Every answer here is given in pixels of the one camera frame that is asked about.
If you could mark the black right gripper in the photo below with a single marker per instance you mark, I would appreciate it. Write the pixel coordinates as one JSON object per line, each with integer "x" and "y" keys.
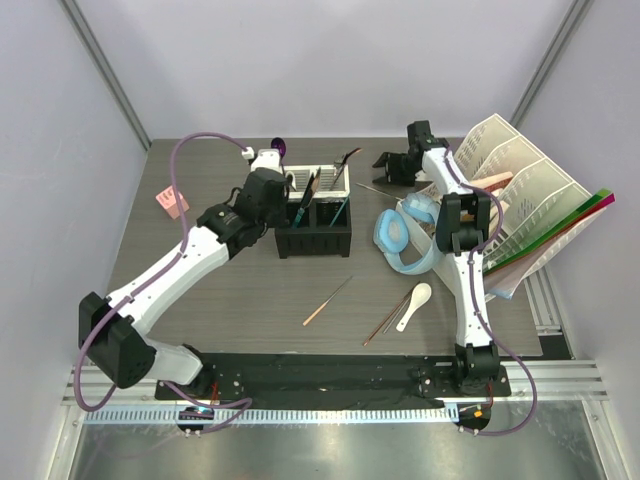
{"x": 392, "y": 176}

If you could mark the aluminium frame rail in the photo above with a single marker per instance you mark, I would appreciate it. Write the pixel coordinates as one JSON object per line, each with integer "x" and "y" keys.
{"x": 386, "y": 402}

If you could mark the red book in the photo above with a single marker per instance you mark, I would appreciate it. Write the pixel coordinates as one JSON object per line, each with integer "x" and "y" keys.
{"x": 494, "y": 184}

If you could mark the black mounting base plate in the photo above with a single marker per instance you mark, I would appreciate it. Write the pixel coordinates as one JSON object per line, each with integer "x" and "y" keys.
{"x": 229, "y": 377}

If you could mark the purple iridescent spoon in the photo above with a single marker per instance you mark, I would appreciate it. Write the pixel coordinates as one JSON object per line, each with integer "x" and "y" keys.
{"x": 279, "y": 144}

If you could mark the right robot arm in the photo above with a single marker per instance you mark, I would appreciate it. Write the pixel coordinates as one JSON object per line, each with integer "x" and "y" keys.
{"x": 422, "y": 233}

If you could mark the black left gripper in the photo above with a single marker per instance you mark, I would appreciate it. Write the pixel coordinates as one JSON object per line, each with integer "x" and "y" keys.
{"x": 280, "y": 218}

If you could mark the white slotted utensil caddy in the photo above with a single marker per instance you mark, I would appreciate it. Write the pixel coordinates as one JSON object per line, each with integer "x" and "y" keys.
{"x": 331, "y": 184}

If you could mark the light blue headphones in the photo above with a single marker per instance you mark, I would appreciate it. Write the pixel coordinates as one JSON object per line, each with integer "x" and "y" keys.
{"x": 392, "y": 234}

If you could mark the thin silver chopstick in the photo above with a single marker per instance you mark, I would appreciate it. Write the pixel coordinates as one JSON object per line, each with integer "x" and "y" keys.
{"x": 378, "y": 191}

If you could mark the black slotted utensil caddy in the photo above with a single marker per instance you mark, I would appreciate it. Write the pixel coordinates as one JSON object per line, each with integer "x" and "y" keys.
{"x": 314, "y": 236}

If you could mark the rose gold chopstick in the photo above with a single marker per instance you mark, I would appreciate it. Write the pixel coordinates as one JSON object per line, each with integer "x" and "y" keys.
{"x": 322, "y": 306}

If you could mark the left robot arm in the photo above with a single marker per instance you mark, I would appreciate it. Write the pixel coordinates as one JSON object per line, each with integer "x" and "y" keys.
{"x": 113, "y": 330}

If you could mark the dark brown chopstick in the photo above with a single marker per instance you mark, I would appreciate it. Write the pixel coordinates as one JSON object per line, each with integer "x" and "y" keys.
{"x": 388, "y": 317}

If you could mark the black knife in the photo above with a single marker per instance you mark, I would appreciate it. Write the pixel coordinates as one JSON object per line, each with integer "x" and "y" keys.
{"x": 309, "y": 192}

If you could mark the green patterned chopstick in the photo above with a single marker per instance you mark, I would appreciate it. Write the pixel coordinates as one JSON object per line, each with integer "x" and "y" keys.
{"x": 299, "y": 216}

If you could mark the pink cube power adapter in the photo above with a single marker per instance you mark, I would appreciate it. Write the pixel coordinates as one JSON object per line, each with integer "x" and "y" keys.
{"x": 166, "y": 199}

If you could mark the green and magenta folders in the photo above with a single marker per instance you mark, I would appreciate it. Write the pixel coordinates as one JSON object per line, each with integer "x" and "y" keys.
{"x": 599, "y": 200}

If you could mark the large white ceramic spoon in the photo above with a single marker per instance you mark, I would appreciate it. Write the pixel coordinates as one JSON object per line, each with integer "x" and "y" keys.
{"x": 420, "y": 295}

